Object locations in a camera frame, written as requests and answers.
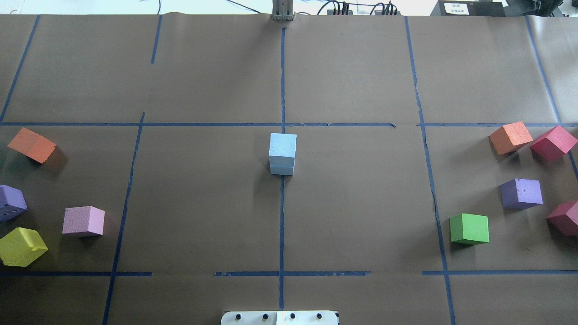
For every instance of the light blue foam block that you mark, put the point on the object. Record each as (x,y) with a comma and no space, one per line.
(286,170)
(282,149)

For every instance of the green foam block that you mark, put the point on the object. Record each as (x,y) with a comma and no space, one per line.
(469,229)

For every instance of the black labelled box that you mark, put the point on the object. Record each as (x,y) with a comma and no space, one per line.
(473,8)

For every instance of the pink foam block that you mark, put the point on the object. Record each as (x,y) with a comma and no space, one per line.
(83,221)

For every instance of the textured orange foam block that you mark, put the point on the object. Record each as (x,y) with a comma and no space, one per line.
(510,138)

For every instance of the purple foam block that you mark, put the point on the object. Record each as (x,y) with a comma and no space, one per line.
(521,194)
(12,203)

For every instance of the smooth orange foam block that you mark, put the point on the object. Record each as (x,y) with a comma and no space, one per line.
(32,145)

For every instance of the red foam block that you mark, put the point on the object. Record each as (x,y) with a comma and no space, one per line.
(553,144)
(565,218)

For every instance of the yellow foam block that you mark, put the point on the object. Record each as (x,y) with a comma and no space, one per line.
(21,247)

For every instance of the aluminium frame post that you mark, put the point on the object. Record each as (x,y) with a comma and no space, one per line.
(282,10)

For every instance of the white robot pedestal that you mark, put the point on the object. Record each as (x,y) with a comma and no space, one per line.
(307,317)

